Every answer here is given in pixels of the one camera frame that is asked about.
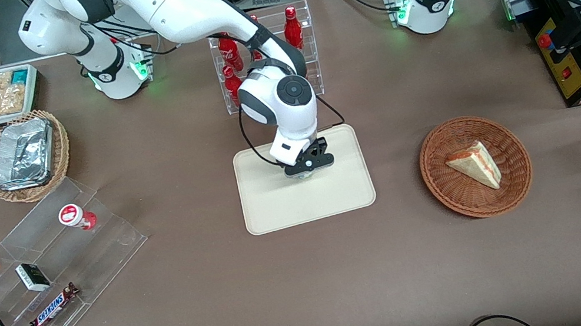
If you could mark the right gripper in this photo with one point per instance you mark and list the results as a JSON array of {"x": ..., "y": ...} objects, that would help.
[{"x": 321, "y": 142}]

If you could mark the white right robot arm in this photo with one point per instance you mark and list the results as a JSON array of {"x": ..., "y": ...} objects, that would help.
[{"x": 173, "y": 4}]

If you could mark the beige plastic tray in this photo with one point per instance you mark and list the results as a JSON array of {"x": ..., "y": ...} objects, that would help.
[{"x": 273, "y": 202}]

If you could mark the aluminium foil tray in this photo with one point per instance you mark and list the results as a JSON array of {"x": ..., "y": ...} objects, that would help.
[{"x": 23, "y": 153}]

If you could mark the clear acrylic bottle rack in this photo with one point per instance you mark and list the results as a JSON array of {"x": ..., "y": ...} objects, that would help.
[{"x": 313, "y": 63}]

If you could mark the brown wicker basket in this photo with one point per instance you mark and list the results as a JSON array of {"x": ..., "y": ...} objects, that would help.
[{"x": 450, "y": 188}]

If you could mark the wrapped triangle sandwich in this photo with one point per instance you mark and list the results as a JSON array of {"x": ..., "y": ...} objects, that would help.
[{"x": 476, "y": 163}]

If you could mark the red lid yogurt cup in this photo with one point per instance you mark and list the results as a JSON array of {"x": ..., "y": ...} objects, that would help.
[{"x": 74, "y": 216}]

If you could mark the light wicker basket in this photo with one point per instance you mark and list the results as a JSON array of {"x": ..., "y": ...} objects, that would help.
[{"x": 62, "y": 146}]

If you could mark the snickers bar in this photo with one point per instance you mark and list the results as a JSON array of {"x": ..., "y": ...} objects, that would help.
[{"x": 53, "y": 307}]

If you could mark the teal snack package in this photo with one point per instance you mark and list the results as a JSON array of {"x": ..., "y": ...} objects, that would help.
[{"x": 19, "y": 76}]

